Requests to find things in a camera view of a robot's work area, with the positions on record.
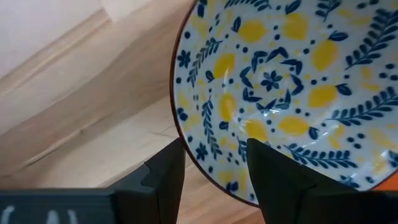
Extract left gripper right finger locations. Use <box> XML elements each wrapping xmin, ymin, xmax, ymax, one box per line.
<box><xmin>246</xmin><ymin>138</ymin><xmax>398</xmax><ymax>224</ymax></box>

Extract blue yellow patterned ceramic bowl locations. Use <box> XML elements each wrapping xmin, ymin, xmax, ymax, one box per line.
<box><xmin>169</xmin><ymin>0</ymin><xmax>398</xmax><ymax>208</ymax></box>

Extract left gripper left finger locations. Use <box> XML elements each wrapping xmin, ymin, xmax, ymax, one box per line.
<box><xmin>0</xmin><ymin>138</ymin><xmax>187</xmax><ymax>224</ymax></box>

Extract orange plastic bowl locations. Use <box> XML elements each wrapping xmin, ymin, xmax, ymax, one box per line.
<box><xmin>371</xmin><ymin>170</ymin><xmax>398</xmax><ymax>191</ymax></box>

